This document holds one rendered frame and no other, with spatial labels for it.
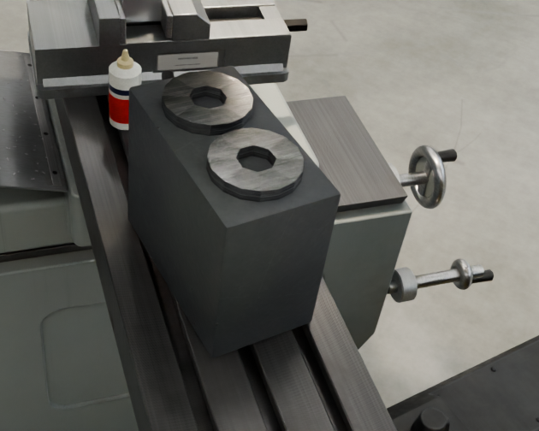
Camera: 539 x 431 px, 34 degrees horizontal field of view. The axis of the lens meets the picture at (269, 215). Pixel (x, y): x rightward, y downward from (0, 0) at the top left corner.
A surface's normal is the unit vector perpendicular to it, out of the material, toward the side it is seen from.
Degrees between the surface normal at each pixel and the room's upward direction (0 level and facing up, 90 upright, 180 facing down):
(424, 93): 0
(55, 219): 90
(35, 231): 90
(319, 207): 90
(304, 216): 90
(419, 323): 0
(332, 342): 0
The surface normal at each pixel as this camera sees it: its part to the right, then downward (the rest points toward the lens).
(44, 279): 0.31, 0.68
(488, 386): 0.11, -0.72
